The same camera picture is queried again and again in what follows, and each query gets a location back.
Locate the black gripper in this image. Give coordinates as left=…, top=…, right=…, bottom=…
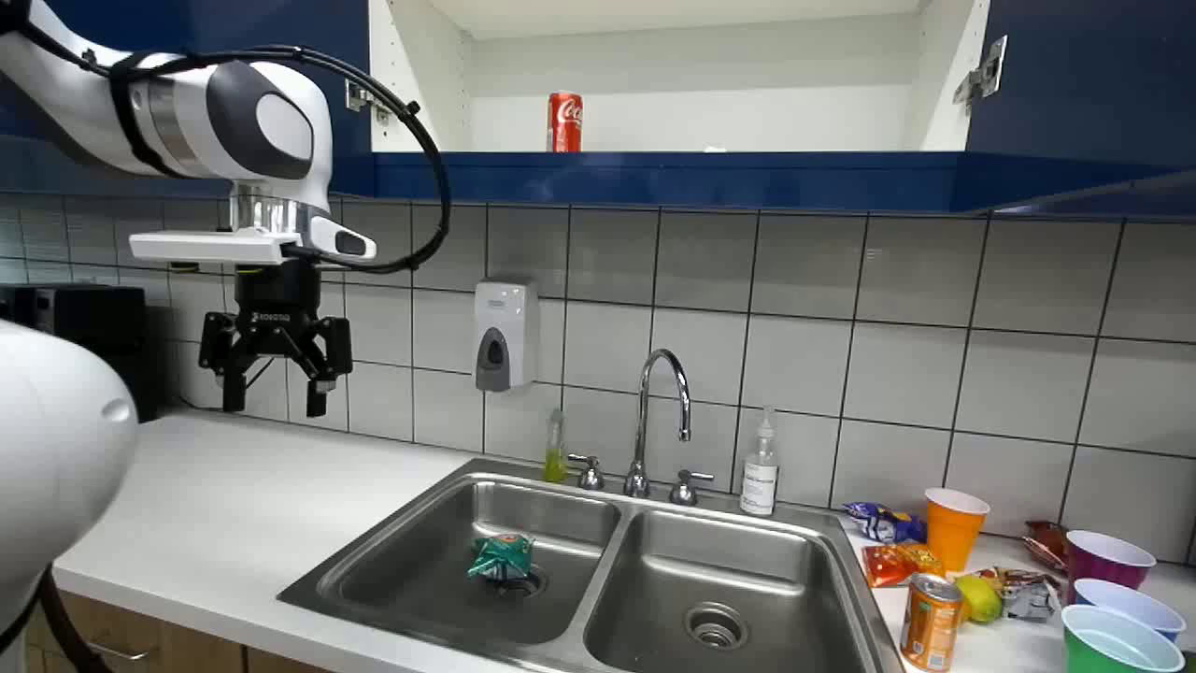
left=197, top=259, right=355, bottom=421

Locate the red soda can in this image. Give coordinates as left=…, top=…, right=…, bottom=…
left=547, top=90, right=587, bottom=158

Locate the wooden base cabinet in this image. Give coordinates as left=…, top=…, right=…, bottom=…
left=24, top=582, right=329, bottom=673

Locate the metal cabinet hinge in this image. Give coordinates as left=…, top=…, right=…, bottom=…
left=339, top=67, right=403, bottom=126
left=950, top=35, right=1014, bottom=108

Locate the blue open cabinet door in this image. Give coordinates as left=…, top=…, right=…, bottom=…
left=970, top=0, right=1196, bottom=173
left=0, top=0, right=373, bottom=178

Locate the stainless steel double sink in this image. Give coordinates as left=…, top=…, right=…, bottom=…
left=276, top=455, right=907, bottom=673

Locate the open white-lined blue cabinet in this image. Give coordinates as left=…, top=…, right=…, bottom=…
left=332, top=0, right=1196, bottom=215

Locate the orange soda can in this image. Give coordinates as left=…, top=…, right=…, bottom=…
left=900, top=572, right=970, bottom=673

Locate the black countertop appliance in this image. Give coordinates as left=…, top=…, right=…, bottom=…
left=0, top=281, right=166, bottom=427

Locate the green snack bag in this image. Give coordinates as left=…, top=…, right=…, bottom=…
left=464, top=533, right=537, bottom=589

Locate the green dish soap bottle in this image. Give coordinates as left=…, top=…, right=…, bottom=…
left=537, top=407, right=571, bottom=486

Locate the chrome gooseneck faucet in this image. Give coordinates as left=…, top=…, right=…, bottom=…
left=620, top=345, right=698, bottom=501

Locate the clear pump sanitizer bottle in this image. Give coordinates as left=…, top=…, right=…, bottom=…
left=738, top=407, right=784, bottom=521

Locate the blue snack wrapper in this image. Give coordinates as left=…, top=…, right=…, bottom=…
left=840, top=497, right=926, bottom=547

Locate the orange chip bag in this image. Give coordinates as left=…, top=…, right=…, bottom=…
left=861, top=538, right=946, bottom=589

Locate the orange plastic cup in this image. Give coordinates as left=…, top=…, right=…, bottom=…
left=921, top=486, right=996, bottom=576

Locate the yellow-green toy fruit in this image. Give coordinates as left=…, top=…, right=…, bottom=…
left=953, top=572, right=1011, bottom=629

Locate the silver snack wrapper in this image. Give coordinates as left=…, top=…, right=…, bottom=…
left=996, top=568, right=1061, bottom=625

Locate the red-brown snack bag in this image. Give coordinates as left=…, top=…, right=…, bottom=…
left=1019, top=517, right=1074, bottom=576

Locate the green bowl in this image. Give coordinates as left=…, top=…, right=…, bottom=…
left=1058, top=603, right=1190, bottom=673

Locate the blue plastic cup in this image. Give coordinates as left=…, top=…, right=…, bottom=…
left=1069, top=576, right=1190, bottom=648

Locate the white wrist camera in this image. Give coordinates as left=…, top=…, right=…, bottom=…
left=126, top=213, right=380, bottom=268

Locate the white wall soap dispenser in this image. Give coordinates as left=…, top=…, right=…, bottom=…
left=473, top=281, right=537, bottom=395

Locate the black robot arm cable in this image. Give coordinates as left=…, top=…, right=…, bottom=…
left=109, top=41, right=456, bottom=276

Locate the metal drawer handle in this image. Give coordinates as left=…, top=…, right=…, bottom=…
left=86, top=639, right=151, bottom=667

